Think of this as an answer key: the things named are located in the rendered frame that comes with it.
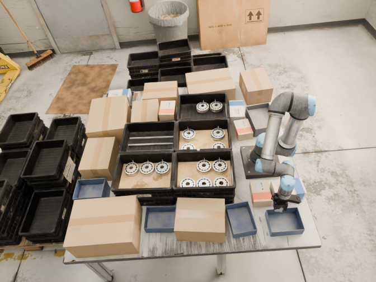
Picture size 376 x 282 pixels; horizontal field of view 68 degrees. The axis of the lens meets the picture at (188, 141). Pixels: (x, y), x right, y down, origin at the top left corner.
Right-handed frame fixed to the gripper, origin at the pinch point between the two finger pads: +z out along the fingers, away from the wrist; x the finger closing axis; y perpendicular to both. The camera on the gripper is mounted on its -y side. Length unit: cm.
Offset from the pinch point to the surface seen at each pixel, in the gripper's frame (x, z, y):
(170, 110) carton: -83, -17, 68
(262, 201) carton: -5.9, -1.6, 11.2
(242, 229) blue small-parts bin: 8.5, 5.0, 26.0
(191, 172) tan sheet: -30, -8, 56
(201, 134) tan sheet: -64, -8, 45
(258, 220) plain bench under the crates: 3.3, 5.4, 14.9
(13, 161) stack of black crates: -91, 37, 230
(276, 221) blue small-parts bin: 5.6, 5.0, 3.7
